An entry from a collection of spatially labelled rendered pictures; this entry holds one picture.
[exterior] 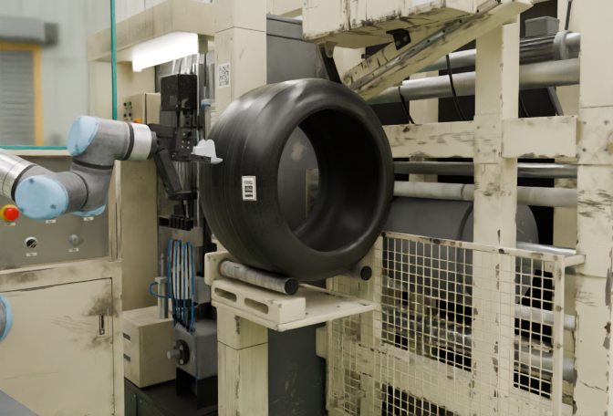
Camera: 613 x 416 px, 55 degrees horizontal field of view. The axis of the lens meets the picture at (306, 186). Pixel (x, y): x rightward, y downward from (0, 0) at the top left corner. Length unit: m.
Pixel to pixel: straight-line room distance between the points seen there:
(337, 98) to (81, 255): 1.01
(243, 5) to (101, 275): 1.00
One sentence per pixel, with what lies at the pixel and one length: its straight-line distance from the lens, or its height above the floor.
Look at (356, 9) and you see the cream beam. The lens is 1.88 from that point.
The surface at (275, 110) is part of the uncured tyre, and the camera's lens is 1.53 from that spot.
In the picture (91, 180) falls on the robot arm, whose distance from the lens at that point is 1.38.
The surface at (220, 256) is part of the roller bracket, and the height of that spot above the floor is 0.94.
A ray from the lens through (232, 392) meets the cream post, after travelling 2.06.
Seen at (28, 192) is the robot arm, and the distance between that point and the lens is 1.30.
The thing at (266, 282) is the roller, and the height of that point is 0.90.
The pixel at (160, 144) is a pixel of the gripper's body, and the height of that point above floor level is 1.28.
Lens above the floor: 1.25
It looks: 3 degrees down
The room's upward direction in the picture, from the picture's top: straight up
